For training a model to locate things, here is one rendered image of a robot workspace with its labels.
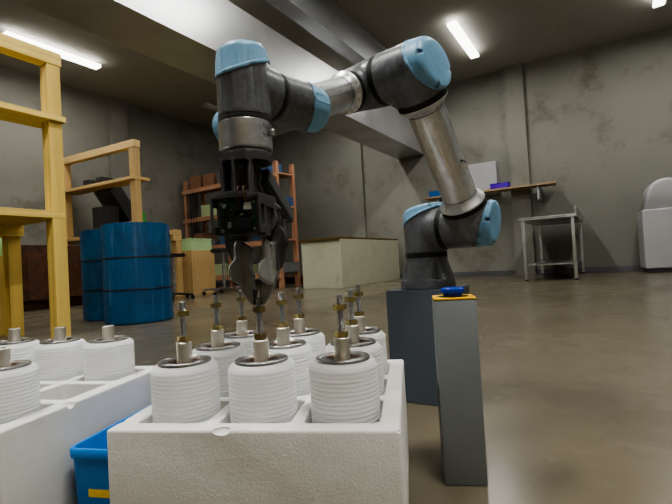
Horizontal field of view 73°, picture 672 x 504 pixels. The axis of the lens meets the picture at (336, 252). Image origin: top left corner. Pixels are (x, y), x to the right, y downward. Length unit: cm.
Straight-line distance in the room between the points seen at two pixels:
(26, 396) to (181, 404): 27
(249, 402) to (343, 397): 13
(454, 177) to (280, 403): 70
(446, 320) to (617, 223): 737
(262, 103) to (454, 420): 59
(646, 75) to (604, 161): 132
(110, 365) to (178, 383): 36
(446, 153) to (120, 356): 83
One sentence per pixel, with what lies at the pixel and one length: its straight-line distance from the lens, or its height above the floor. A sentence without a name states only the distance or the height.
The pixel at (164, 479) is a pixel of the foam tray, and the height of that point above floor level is 12.
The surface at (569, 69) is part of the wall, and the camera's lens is 859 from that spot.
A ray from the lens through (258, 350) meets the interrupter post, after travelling 66.
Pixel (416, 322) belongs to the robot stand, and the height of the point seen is 21.
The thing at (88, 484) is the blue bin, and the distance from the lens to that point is 87.
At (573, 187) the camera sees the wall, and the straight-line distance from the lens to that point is 817.
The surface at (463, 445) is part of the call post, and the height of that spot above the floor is 7.
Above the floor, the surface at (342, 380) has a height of 23.
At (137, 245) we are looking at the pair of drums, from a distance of 376.
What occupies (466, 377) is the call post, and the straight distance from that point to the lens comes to 81.
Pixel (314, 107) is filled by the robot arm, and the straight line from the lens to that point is 74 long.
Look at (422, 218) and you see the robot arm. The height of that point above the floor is 49.
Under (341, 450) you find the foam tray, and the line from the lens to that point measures 60.
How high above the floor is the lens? 39
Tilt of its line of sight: 1 degrees up
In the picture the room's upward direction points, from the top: 3 degrees counter-clockwise
